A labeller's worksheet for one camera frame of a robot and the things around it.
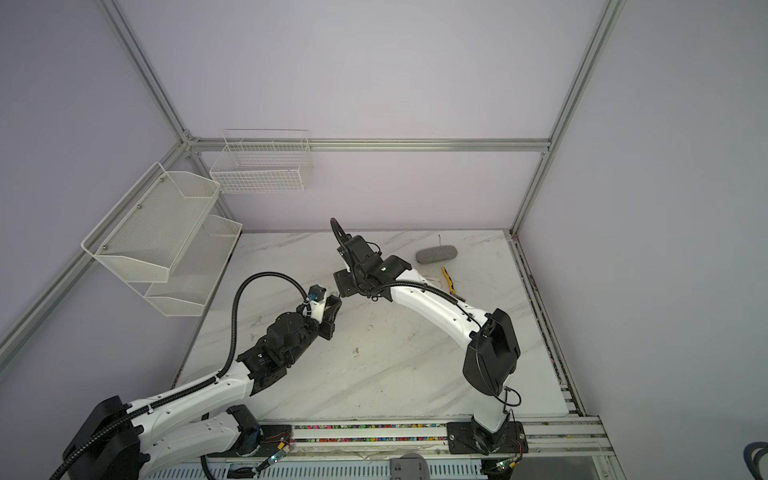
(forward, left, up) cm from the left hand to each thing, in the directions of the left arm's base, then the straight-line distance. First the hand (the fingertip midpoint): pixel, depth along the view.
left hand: (333, 301), depth 79 cm
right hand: (+6, -3, +3) cm, 7 cm away
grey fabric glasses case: (+30, -33, -15) cm, 47 cm away
